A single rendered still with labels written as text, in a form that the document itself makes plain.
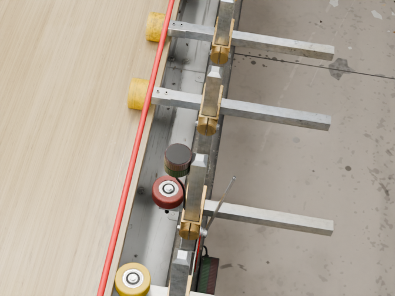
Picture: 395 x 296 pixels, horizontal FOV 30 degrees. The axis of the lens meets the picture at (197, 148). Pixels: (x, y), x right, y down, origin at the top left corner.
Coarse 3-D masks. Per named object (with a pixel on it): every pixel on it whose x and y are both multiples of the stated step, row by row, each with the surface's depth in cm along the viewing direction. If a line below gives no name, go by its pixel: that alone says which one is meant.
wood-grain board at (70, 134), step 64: (0, 0) 213; (64, 0) 215; (128, 0) 217; (0, 64) 199; (64, 64) 201; (128, 64) 203; (0, 128) 187; (64, 128) 188; (128, 128) 190; (0, 192) 176; (64, 192) 177; (0, 256) 166; (64, 256) 167
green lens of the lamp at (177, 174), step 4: (164, 164) 162; (164, 168) 163; (168, 168) 161; (188, 168) 161; (168, 172) 162; (172, 172) 161; (176, 172) 161; (180, 172) 161; (184, 172) 161; (188, 172) 163; (172, 176) 162; (176, 176) 162; (180, 176) 162
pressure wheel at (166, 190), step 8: (168, 176) 181; (160, 184) 180; (168, 184) 180; (176, 184) 180; (152, 192) 179; (160, 192) 179; (168, 192) 179; (176, 192) 179; (160, 200) 177; (168, 200) 177; (176, 200) 177; (168, 208) 179
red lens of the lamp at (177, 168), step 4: (172, 144) 162; (184, 144) 162; (188, 148) 161; (164, 156) 161; (164, 160) 161; (168, 160) 159; (188, 160) 160; (168, 164) 160; (172, 164) 159; (180, 164) 159; (184, 164) 159; (188, 164) 160; (172, 168) 160; (176, 168) 159; (180, 168) 160; (184, 168) 160
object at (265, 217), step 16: (160, 208) 184; (176, 208) 183; (208, 208) 182; (224, 208) 182; (240, 208) 183; (256, 208) 183; (272, 224) 183; (288, 224) 182; (304, 224) 181; (320, 224) 182
